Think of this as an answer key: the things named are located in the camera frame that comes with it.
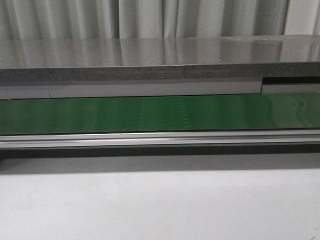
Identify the white conveyor back rail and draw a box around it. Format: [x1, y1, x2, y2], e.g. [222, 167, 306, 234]
[0, 76, 320, 100]

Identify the grey granite counter slab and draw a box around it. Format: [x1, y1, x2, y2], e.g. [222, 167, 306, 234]
[0, 35, 320, 86]

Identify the white pleated curtain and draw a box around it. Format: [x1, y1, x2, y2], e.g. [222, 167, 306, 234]
[0, 0, 320, 40]

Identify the aluminium conveyor front rail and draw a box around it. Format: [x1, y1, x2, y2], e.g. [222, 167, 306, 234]
[0, 129, 320, 149]

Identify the green conveyor belt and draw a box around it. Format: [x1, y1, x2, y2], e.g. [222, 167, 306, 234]
[0, 93, 320, 135]

